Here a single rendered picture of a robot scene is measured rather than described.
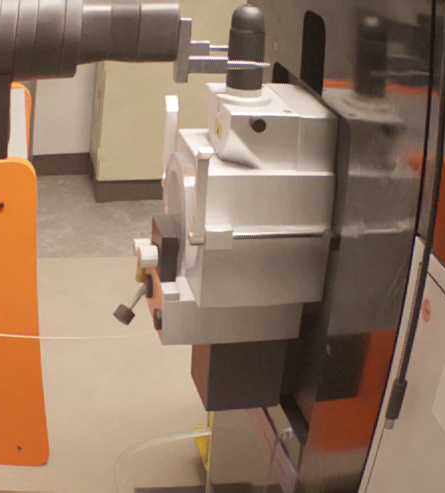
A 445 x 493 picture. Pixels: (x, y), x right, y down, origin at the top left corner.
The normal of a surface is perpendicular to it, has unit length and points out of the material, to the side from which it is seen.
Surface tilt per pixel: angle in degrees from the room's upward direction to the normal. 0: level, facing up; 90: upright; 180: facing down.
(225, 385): 90
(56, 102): 90
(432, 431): 90
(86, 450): 0
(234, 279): 90
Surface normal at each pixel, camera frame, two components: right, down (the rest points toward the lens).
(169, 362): 0.07, -0.92
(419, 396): -0.97, 0.02
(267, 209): 0.22, 0.40
